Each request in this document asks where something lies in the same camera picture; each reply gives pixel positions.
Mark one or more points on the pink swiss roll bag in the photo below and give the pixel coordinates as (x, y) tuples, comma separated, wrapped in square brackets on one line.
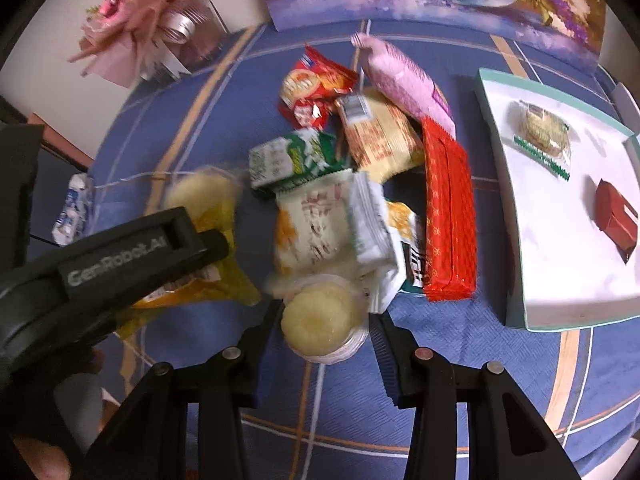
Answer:
[(403, 81)]

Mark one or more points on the white tray teal rim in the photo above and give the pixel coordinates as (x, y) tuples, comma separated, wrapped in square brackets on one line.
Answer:
[(567, 273)]

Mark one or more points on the blue plaid tablecloth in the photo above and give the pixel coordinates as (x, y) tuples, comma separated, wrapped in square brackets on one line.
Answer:
[(336, 422)]

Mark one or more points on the red biscuit snack bag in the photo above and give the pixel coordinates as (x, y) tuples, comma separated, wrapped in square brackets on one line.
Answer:
[(308, 92)]

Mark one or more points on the white peach cake packet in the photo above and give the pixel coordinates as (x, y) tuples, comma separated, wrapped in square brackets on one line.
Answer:
[(313, 232)]

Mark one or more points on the yellow jelly cup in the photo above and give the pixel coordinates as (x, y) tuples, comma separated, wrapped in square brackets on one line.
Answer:
[(325, 319)]

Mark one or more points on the green round cookie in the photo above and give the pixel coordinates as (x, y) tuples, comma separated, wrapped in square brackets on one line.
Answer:
[(544, 137)]

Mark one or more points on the blue white crumpled wrapper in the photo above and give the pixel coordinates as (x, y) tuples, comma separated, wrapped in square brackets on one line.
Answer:
[(76, 212)]

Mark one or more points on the green white milk carton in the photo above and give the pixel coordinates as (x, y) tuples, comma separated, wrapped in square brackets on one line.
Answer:
[(289, 161)]

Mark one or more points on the red patterned wafer pack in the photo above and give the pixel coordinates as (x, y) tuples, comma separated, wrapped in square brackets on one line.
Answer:
[(451, 243)]

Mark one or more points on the pink flower bouquet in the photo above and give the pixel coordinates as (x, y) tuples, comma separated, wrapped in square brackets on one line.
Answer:
[(130, 39)]

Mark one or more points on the yellow orange snack bag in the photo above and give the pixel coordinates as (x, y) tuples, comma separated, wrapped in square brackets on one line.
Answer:
[(209, 196)]

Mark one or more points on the small red snack box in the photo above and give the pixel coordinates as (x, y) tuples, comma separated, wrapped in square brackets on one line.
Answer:
[(617, 218)]

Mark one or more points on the beige bread packet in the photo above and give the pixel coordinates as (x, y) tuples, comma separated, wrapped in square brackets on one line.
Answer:
[(380, 137)]

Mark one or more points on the white green cracker packet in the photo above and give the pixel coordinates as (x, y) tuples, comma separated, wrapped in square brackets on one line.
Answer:
[(389, 244)]

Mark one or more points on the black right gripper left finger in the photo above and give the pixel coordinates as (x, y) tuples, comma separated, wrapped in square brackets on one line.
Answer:
[(146, 437)]

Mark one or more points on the left hand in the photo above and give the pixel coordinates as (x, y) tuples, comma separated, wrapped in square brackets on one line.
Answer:
[(46, 461)]

